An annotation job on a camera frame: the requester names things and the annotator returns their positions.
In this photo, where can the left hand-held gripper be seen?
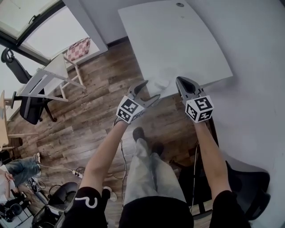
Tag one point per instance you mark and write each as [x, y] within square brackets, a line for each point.
[130, 110]

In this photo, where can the black padded office chair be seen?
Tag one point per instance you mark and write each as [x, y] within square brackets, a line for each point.
[245, 184]

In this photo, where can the pink checkered bag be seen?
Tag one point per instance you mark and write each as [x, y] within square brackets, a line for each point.
[78, 49]

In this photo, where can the person's left forearm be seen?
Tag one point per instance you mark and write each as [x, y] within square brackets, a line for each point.
[102, 160]

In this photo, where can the person's right dark shoe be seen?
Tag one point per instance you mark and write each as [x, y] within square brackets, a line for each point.
[158, 148]

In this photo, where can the person's black t-shirt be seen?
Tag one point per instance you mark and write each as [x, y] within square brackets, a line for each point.
[155, 211]

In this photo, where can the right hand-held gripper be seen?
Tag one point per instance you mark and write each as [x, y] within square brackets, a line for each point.
[199, 109]

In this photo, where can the black camera equipment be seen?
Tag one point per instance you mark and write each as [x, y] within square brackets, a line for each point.
[11, 210]

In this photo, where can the person's dark shoe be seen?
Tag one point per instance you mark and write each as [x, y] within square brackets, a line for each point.
[138, 133]
[158, 148]

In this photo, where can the light wooden desk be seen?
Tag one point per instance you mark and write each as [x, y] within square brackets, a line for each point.
[2, 124]

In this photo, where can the white rectangular block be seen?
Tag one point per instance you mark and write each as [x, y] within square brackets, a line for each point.
[161, 84]

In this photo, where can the black mesh office chair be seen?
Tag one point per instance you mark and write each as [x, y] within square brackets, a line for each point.
[31, 111]

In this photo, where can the black framed window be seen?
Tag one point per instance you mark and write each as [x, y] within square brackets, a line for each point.
[55, 33]

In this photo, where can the person's grey trousers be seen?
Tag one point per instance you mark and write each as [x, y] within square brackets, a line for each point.
[144, 178]

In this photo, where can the person's left dark shoe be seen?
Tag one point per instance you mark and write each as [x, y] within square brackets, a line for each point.
[138, 133]

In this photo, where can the person's right forearm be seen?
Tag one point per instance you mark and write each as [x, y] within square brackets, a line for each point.
[211, 160]

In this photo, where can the white table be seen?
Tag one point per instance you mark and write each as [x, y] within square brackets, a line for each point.
[178, 44]

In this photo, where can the black round seat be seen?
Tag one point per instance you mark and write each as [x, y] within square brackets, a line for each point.
[64, 193]

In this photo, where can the white wooden chair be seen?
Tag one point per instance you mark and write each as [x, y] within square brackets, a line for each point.
[55, 69]

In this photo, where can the white power strip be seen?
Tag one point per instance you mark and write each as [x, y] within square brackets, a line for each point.
[77, 174]

